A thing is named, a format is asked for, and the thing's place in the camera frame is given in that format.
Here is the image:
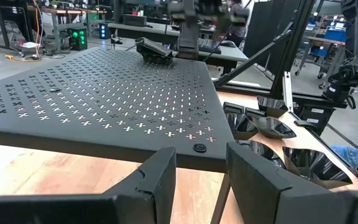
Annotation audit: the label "wooden workbench with blue bins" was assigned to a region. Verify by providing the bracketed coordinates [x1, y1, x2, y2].
[293, 18, 358, 91]

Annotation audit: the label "computer tower green lights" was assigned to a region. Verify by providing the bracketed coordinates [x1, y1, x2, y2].
[68, 27, 88, 52]

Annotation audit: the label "black square cup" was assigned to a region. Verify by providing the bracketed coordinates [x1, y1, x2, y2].
[249, 115, 297, 140]

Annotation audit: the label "yellow hanging cable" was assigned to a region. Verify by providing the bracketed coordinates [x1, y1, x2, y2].
[4, 0, 45, 63]

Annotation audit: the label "black control box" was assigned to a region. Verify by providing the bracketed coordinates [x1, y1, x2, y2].
[293, 104, 336, 137]

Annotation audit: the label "black partition panel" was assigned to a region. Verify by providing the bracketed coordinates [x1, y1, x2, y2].
[243, 0, 303, 75]

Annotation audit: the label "device with blue lights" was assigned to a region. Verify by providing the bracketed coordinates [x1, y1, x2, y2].
[98, 22, 109, 40]

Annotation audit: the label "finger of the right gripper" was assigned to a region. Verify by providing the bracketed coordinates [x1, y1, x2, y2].
[188, 22, 200, 60]
[176, 22, 190, 60]

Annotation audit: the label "black case on desk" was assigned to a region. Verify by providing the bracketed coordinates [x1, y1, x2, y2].
[122, 14, 148, 27]

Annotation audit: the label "black aluminium table frame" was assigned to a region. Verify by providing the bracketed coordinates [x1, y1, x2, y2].
[213, 0, 351, 110]

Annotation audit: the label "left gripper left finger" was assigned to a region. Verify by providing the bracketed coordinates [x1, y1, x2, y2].
[0, 146, 177, 224]

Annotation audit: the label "wooden desk metal legs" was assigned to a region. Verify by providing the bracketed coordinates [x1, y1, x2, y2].
[0, 0, 108, 54]

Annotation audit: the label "person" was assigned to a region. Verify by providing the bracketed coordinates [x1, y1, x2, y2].
[227, 0, 251, 48]

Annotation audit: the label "grey desk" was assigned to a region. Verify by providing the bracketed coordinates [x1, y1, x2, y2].
[107, 21, 250, 74]

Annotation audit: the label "blue cloth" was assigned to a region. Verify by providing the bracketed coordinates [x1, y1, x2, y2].
[330, 144, 358, 168]

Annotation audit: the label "white light strip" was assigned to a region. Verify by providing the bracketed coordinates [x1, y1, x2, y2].
[282, 70, 294, 112]

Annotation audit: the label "small black square plate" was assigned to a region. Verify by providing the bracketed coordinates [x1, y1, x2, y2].
[244, 106, 267, 118]
[134, 37, 174, 67]
[222, 101, 246, 114]

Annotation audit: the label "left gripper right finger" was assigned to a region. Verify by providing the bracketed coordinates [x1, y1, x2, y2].
[226, 142, 358, 224]

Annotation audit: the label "black perforated metal stand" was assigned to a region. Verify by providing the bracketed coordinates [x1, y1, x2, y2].
[0, 46, 236, 224]

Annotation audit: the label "black keyboard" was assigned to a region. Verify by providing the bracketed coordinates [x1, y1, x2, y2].
[199, 37, 223, 54]

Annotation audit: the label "large black square plate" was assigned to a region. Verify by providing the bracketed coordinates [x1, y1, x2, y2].
[225, 112, 260, 141]
[282, 146, 354, 190]
[235, 139, 287, 170]

